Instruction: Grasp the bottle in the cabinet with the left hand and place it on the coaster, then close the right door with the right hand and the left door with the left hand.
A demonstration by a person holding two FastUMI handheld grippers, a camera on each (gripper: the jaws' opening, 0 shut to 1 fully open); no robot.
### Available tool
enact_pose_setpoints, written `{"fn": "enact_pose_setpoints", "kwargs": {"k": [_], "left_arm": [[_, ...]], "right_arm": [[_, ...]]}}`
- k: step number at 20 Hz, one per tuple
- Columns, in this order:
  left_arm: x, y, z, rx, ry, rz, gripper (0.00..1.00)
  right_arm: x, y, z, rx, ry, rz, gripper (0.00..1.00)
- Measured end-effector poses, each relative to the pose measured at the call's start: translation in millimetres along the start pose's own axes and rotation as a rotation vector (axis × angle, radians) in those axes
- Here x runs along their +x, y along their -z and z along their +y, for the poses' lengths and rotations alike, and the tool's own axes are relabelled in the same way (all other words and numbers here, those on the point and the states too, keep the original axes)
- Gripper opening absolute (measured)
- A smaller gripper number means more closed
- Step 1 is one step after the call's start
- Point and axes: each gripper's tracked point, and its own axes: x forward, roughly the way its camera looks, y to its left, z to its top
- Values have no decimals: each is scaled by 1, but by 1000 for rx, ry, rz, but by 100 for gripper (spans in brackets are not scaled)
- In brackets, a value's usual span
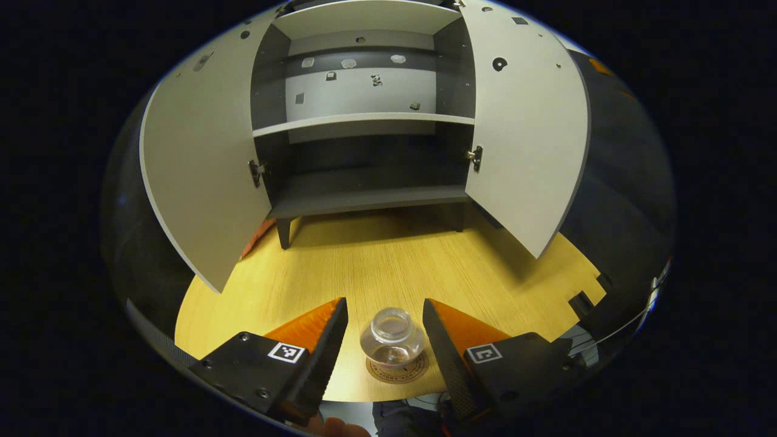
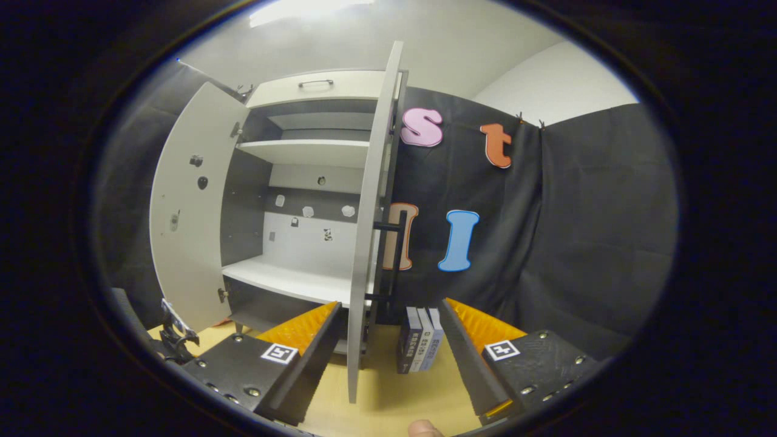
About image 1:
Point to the clear bottle with pink label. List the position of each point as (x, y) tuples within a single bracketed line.
[(391, 346)]

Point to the black table edge bracket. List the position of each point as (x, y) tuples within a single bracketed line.
[(581, 305), (605, 283)]

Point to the person's dark trousers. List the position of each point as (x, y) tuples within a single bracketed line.
[(413, 422)]

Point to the round brown coaster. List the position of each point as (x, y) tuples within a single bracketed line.
[(400, 375)]

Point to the black backdrop cloth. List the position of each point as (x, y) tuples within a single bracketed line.
[(619, 182)]

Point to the metal door hinge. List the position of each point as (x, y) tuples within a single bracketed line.
[(475, 158), (256, 173)]

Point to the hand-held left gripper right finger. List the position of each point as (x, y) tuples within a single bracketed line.
[(452, 370)]

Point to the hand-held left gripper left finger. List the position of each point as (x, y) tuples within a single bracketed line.
[(322, 364)]

